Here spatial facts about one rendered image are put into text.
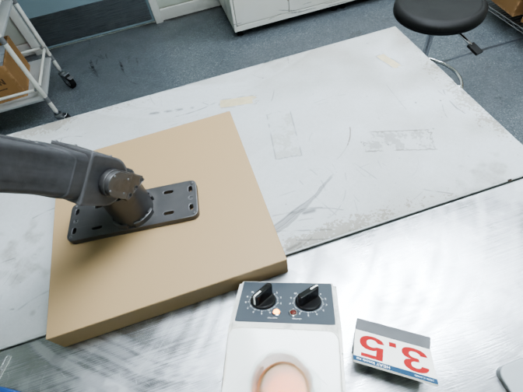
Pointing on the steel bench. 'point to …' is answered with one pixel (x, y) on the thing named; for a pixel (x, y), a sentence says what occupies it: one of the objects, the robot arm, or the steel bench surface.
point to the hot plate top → (275, 339)
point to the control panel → (324, 315)
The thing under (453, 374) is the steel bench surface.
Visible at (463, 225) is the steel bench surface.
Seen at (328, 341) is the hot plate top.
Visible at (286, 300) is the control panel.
